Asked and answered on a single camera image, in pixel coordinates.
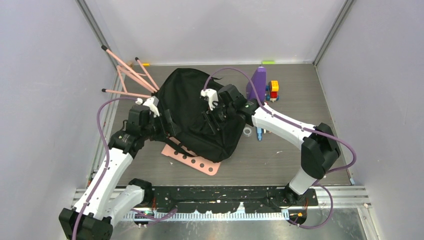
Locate pink perforated board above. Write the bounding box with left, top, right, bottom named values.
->
left=161, top=137, right=221, bottom=176

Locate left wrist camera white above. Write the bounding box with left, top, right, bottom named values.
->
left=135, top=96, right=160, bottom=118

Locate blue marker pen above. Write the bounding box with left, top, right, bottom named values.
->
left=256, top=127, right=263, bottom=141

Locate green tape marker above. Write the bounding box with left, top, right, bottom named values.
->
left=261, top=60, right=276, bottom=65

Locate colourful toy block car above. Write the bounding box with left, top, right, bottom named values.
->
left=265, top=80, right=280, bottom=102

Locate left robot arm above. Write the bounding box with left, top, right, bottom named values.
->
left=58, top=103, right=164, bottom=240

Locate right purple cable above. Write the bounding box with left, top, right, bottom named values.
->
left=202, top=67, right=358, bottom=230

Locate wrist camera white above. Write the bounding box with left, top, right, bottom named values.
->
left=135, top=96, right=160, bottom=118
left=200, top=88, right=219, bottom=111

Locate black student backpack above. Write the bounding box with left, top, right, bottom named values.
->
left=154, top=68, right=246, bottom=163

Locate pink metal stool frame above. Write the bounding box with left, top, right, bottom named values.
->
left=101, top=44, right=160, bottom=99

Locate clear tape roll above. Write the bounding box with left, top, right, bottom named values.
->
left=242, top=127, right=253, bottom=137

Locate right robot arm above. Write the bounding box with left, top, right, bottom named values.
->
left=200, top=84, right=341, bottom=205

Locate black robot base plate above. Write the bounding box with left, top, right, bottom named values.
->
left=137, top=186, right=319, bottom=214

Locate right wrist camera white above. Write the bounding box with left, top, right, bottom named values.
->
left=200, top=88, right=219, bottom=111

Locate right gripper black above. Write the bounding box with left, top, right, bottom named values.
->
left=202, top=100, right=236, bottom=135

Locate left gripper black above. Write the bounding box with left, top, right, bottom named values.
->
left=141, top=109, right=181, bottom=141

